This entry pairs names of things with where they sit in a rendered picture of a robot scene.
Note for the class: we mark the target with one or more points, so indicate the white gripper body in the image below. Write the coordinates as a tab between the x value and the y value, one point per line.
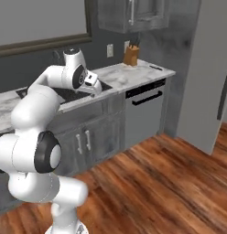
93	88

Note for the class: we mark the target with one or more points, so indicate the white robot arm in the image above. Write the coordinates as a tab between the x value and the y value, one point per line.
33	122

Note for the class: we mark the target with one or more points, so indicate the wooden knife block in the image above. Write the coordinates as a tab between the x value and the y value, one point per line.
131	56

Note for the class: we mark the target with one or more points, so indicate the dark butter knife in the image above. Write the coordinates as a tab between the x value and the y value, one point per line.
156	67

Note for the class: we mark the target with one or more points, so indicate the grey fridge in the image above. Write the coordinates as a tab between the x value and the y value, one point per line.
200	76

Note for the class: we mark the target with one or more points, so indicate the dark sink basin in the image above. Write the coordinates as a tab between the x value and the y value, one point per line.
72	93

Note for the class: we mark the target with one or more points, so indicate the grey false drawer front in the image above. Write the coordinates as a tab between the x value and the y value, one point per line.
84	114

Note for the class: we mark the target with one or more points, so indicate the dark sink tap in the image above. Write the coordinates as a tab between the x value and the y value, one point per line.
57	58

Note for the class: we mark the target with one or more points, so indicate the grey base cupboard door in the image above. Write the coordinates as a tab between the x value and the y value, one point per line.
104	140
71	158

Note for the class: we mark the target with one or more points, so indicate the grey dishwasher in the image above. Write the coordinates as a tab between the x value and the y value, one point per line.
144	122

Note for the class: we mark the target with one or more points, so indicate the dark framed window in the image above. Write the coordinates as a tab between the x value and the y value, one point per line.
42	21

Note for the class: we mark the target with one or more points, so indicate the white wall socket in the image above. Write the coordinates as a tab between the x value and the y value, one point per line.
126	45
110	50

